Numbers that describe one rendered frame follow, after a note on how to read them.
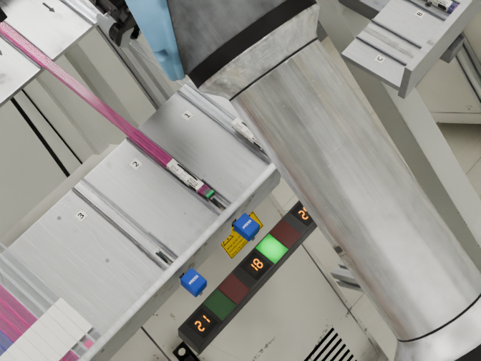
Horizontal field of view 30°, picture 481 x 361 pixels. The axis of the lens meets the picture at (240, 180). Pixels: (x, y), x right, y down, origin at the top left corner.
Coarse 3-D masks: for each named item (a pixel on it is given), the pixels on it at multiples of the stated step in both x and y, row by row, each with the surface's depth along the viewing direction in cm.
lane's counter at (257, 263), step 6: (252, 258) 125; (258, 258) 125; (246, 264) 125; (252, 264) 125; (258, 264) 125; (264, 264) 125; (246, 270) 124; (252, 270) 124; (258, 270) 124; (264, 270) 124; (258, 276) 124
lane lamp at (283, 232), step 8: (280, 224) 128; (288, 224) 128; (272, 232) 127; (280, 232) 127; (288, 232) 127; (296, 232) 127; (280, 240) 127; (288, 240) 127; (296, 240) 127; (288, 248) 126
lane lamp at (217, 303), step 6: (216, 294) 123; (222, 294) 123; (210, 300) 122; (216, 300) 122; (222, 300) 122; (228, 300) 122; (210, 306) 122; (216, 306) 122; (222, 306) 122; (228, 306) 122; (234, 306) 122; (216, 312) 121; (222, 312) 122; (228, 312) 122; (222, 318) 121
